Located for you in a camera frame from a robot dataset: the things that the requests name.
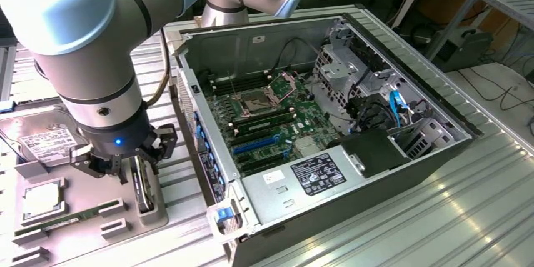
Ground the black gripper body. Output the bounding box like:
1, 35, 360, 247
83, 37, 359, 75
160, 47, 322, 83
76, 113, 158, 159

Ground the graphics card with black fan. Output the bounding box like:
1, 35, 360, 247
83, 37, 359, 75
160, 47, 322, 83
131, 155, 155, 212

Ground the grey plastic parts rack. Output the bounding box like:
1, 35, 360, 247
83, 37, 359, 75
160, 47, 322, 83
7, 141, 171, 266

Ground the green RAM stick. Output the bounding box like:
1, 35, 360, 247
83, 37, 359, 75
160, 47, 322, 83
236, 116, 294, 134
15, 201, 117, 237

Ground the silver hard disk drive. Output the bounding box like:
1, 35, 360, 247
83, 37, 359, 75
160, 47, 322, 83
0, 104, 92, 168

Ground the silver CPU chip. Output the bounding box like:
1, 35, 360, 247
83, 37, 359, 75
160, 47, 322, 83
23, 184, 63, 218

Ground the black expansion slot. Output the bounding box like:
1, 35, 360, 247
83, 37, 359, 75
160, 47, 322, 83
243, 159, 291, 176
239, 153, 287, 168

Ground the CPU socket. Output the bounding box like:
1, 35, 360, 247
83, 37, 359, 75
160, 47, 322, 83
236, 91, 272, 115

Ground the black RAM slot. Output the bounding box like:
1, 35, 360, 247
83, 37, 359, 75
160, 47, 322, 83
210, 71, 271, 88
212, 78, 272, 96
228, 107, 294, 126

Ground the thin metal locking lever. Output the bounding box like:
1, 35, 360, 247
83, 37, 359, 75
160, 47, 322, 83
226, 69, 242, 99

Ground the blue hard disk caddy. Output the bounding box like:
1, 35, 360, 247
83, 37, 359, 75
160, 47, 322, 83
0, 99, 64, 114

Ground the metal socket cover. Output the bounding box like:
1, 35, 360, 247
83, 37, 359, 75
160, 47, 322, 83
264, 71, 304, 103

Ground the grey power supply unit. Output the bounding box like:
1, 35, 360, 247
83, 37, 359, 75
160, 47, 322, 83
238, 147, 371, 229

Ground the silver chipset heatsink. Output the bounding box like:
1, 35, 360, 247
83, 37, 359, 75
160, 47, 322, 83
294, 137, 326, 158

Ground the green motherboard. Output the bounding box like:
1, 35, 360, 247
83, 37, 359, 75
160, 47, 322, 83
202, 69, 335, 177

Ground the metal drive cage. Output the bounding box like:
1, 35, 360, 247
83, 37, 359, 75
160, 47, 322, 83
311, 19, 409, 135

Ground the black plastic air shroud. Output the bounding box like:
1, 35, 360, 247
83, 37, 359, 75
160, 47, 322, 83
339, 129, 413, 179

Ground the open black PC case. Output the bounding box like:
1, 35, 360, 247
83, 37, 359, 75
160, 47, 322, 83
160, 12, 485, 267

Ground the metal disk bay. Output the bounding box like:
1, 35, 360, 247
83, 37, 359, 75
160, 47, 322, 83
387, 118, 473, 160

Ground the black floor device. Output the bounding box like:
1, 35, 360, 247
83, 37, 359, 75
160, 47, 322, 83
431, 28, 495, 73

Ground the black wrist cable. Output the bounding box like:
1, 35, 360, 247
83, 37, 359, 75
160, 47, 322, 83
146, 23, 172, 107

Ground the thin black case wire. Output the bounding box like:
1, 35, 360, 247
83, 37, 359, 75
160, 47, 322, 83
270, 37, 323, 73

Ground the black power wire bundle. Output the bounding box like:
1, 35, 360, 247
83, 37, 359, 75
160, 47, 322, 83
348, 98, 393, 131

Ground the blue SATA wire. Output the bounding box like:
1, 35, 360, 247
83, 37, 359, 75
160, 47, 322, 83
387, 90, 405, 129

